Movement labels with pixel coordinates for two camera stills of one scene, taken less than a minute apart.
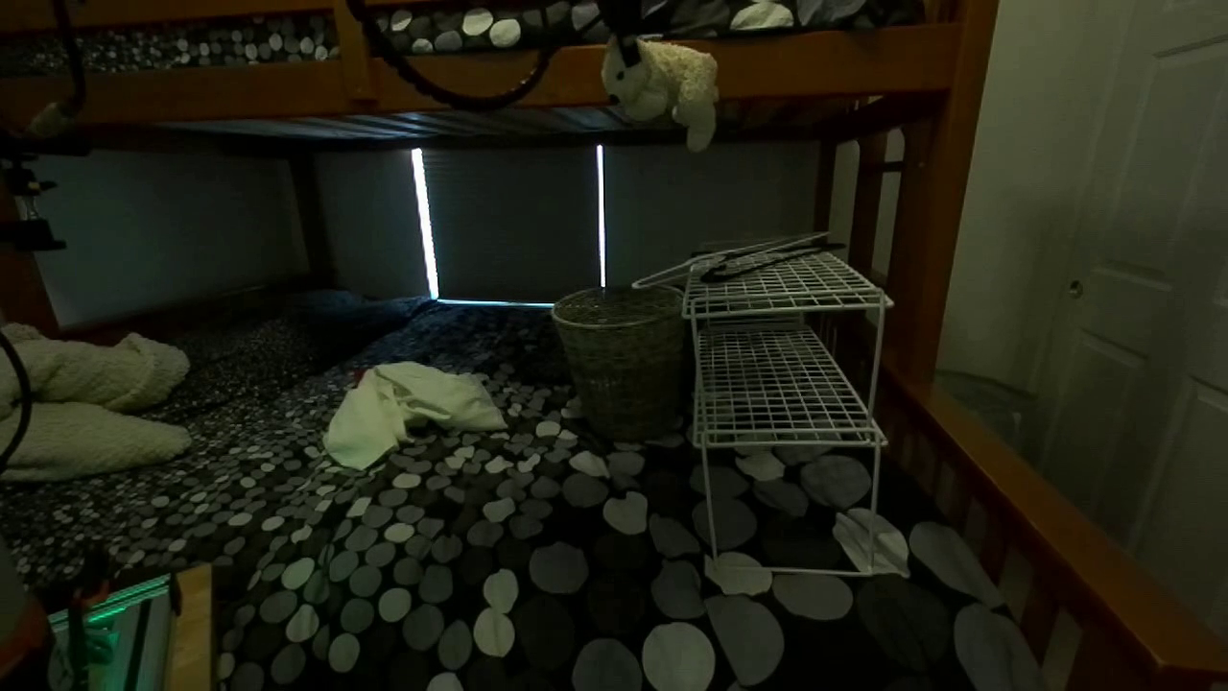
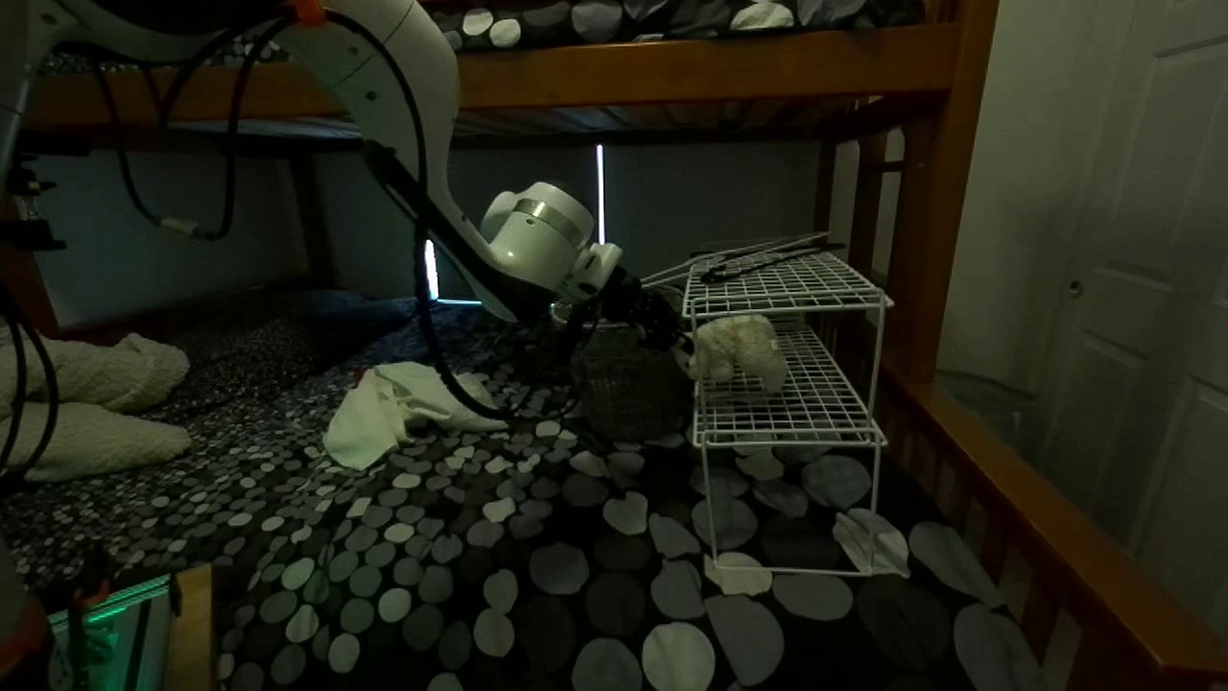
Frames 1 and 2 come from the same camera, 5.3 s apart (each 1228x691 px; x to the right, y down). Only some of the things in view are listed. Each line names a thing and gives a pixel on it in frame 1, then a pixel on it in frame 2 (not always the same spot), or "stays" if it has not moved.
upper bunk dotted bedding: x=438 y=27 stays
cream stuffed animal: x=665 y=77 -> x=736 y=353
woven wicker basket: x=630 y=357 stays
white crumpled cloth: x=383 y=403 stays
